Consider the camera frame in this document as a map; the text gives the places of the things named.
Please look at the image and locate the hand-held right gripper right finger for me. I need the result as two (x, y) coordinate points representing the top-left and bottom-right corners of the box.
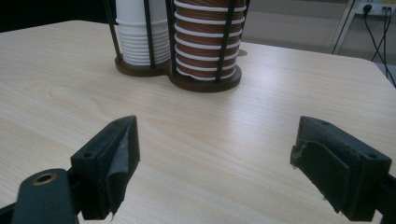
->
(290, 116), (393, 222)

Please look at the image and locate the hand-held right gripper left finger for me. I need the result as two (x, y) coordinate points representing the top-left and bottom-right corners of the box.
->
(70, 115), (141, 221)

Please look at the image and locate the dark wooden wire cup holder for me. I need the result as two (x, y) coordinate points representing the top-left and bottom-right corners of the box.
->
(104, 0), (251, 93)

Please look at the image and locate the stack of white paper cups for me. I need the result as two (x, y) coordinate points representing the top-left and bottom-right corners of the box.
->
(115, 0), (171, 67)

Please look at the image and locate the stack of brown paper cups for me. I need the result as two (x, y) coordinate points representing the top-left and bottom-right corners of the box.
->
(173, 0), (247, 82)

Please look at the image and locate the white metal stand leg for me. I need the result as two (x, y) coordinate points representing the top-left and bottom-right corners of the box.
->
(329, 0), (360, 56)

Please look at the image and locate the white power strip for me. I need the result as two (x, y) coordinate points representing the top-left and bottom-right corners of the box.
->
(354, 0), (396, 16)

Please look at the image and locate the black cable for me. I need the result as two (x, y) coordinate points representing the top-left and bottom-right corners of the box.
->
(362, 4), (396, 89)
(370, 7), (394, 78)

